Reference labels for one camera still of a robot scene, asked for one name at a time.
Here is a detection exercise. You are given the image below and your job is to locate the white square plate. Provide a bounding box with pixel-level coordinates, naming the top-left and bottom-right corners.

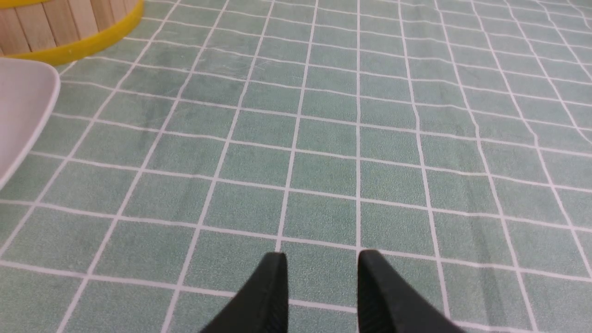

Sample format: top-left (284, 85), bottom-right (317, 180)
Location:
top-left (0, 57), bottom-right (61, 188)

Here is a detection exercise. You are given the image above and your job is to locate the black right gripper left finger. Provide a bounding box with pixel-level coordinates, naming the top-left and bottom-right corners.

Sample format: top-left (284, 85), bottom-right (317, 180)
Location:
top-left (201, 252), bottom-right (289, 333)

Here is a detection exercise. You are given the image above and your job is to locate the bamboo steamer basket yellow rim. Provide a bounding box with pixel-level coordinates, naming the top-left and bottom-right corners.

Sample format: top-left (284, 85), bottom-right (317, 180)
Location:
top-left (0, 0), bottom-right (144, 66)

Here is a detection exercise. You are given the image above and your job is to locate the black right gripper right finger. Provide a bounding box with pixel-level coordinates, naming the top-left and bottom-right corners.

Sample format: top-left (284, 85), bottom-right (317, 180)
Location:
top-left (358, 249), bottom-right (463, 333)

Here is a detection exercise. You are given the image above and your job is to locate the green checkered tablecloth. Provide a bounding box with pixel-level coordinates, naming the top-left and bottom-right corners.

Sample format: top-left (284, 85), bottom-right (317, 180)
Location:
top-left (1, 0), bottom-right (592, 333)

